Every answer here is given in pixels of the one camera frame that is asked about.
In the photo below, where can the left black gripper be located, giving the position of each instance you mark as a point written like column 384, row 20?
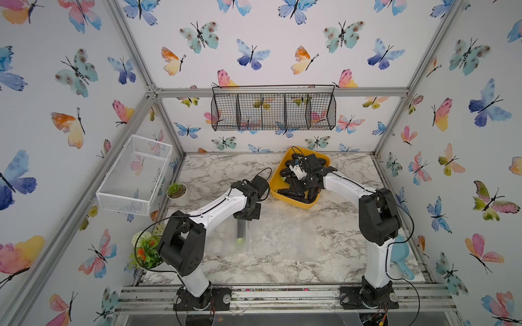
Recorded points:
column 256, row 216

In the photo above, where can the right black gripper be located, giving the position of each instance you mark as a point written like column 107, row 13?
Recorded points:
column 295, row 184

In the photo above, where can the dark purple eggplant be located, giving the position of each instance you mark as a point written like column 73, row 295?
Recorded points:
column 242, row 227

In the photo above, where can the clear zip-top bag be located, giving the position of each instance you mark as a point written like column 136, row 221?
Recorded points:
column 273, row 236

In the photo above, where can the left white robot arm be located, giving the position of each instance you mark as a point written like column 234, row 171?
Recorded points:
column 182, row 244

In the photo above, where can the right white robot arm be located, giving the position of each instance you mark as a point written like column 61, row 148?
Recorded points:
column 379, row 219

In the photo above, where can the eggplant in tray front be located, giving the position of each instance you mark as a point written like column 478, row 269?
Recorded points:
column 307, row 199

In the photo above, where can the yellow plastic tray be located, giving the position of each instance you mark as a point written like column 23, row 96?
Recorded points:
column 285, row 183

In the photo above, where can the small white potted succulent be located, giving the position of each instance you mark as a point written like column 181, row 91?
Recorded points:
column 177, row 192

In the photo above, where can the light blue plastic scoop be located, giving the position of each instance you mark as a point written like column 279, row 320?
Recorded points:
column 400, row 252

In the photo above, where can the potted orange flower plant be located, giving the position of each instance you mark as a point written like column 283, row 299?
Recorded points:
column 145, row 251

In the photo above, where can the black wire wall basket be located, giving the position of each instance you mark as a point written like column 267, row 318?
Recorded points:
column 264, row 108

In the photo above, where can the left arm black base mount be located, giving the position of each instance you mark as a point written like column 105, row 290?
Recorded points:
column 204, row 300

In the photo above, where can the white mesh wall basket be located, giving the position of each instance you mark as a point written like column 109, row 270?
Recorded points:
column 132, row 183

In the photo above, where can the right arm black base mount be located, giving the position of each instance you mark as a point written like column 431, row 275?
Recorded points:
column 366, row 297

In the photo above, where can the aluminium front rail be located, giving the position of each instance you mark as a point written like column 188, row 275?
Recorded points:
column 243, row 299

